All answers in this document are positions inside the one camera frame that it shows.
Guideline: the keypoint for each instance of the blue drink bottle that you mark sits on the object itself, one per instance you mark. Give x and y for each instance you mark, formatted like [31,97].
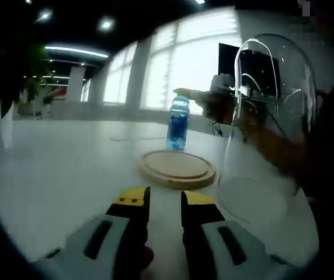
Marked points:
[178,125]

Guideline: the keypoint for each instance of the red blue striped sign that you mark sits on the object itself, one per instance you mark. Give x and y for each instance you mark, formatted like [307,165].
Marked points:
[54,94]

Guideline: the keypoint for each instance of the black wall monitor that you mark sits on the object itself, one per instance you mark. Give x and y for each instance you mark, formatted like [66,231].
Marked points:
[254,67]

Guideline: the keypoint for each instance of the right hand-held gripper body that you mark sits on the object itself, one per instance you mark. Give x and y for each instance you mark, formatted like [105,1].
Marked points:
[222,84]

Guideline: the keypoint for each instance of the straight ceiling light strip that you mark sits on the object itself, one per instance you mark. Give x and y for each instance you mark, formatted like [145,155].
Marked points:
[76,51]

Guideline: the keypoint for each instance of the green potted plant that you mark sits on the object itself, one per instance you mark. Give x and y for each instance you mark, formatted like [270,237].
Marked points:
[38,73]

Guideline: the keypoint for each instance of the person's left hand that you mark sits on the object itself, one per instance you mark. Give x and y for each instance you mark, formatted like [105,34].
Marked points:
[149,258]

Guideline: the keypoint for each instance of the person's right hand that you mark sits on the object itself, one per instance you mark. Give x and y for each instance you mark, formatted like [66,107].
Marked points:
[219,108]

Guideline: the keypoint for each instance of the round wooden base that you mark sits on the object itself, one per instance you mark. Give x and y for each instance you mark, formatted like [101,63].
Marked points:
[175,166]

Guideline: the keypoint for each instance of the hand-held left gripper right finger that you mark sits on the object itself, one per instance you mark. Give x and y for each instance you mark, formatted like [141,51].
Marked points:
[210,245]

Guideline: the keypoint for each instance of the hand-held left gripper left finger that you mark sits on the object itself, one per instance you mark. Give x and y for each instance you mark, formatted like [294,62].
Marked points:
[108,242]

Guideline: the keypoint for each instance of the clear glass dome cover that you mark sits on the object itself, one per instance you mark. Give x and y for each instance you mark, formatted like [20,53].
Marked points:
[289,87]

